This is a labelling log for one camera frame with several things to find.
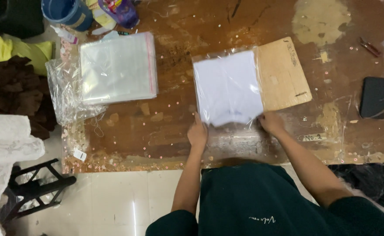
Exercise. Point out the black smartphone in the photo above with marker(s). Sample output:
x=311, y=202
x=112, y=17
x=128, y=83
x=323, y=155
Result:
x=373, y=97

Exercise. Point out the brown cardboard sheet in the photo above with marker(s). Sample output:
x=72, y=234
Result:
x=282, y=74

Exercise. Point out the clear bag with white garment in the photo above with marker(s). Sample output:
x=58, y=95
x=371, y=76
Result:
x=227, y=87

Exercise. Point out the white plastic sack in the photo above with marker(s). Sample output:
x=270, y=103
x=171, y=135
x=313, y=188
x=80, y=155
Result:
x=1, y=164

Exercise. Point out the black wooden stool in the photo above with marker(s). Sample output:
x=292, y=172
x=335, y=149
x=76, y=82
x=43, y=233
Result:
x=31, y=190

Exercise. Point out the dark green cloth bundle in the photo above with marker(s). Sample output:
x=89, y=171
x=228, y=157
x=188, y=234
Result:
x=10, y=16

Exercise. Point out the black fabric heap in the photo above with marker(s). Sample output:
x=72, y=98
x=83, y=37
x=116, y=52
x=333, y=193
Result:
x=372, y=183

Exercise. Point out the person's left hand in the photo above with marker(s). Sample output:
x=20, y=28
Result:
x=197, y=132

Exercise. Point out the small white paper tag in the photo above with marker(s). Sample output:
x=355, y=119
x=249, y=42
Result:
x=79, y=155

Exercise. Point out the person's right hand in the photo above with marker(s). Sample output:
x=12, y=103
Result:
x=271, y=122

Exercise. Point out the small white glue bottle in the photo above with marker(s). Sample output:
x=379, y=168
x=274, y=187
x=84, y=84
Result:
x=64, y=34

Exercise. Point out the yellow and white cloth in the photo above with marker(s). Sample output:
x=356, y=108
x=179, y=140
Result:
x=101, y=18

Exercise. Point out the pile of brown fabric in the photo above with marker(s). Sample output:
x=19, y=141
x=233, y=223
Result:
x=11, y=91

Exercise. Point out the crumpled clear plastic wrapper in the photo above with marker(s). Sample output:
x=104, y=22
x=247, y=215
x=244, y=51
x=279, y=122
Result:
x=67, y=95

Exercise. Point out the stack of clear plastic bags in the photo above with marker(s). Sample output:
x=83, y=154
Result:
x=118, y=68

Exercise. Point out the purple plastic bag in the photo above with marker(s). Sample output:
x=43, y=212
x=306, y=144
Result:
x=121, y=11

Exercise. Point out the person's right fingers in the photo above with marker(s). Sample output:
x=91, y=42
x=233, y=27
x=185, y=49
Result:
x=262, y=120

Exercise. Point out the blue plastic bucket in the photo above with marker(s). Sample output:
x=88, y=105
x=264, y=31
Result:
x=68, y=13

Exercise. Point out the person's dark green shirt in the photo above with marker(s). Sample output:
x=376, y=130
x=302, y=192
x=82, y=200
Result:
x=267, y=206

